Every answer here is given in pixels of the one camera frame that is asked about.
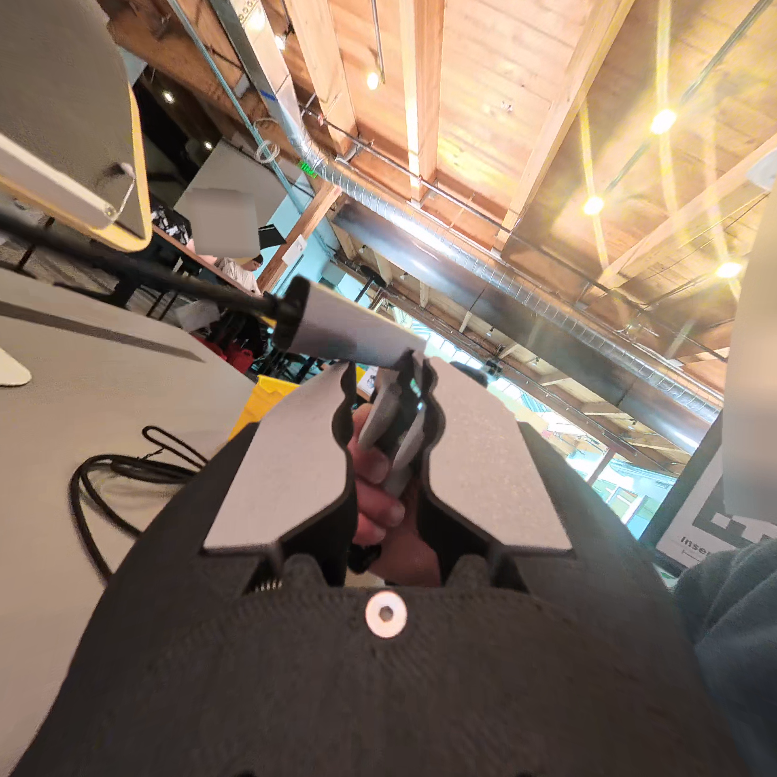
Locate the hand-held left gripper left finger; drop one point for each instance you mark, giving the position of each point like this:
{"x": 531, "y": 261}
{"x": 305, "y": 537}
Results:
{"x": 285, "y": 486}

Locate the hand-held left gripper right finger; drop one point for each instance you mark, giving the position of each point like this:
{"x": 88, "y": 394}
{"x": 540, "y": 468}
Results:
{"x": 498, "y": 480}

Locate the white board panel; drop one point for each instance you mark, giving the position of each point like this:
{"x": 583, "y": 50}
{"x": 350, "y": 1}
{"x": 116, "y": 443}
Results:
{"x": 231, "y": 200}

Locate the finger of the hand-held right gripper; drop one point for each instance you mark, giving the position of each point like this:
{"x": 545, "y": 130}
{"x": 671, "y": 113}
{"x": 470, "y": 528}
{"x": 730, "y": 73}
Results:
{"x": 386, "y": 413}
{"x": 413, "y": 455}

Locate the yellow plastic bin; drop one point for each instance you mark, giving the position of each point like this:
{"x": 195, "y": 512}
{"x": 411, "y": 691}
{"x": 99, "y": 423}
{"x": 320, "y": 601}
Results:
{"x": 261, "y": 407}

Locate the person's right hand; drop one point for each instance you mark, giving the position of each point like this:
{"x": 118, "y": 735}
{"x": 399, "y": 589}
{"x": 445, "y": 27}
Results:
{"x": 395, "y": 534}

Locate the framed marker board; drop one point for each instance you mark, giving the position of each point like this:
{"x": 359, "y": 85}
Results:
{"x": 698, "y": 522}

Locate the white tablet stand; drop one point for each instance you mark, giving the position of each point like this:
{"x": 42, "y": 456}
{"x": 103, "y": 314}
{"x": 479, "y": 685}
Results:
{"x": 61, "y": 85}

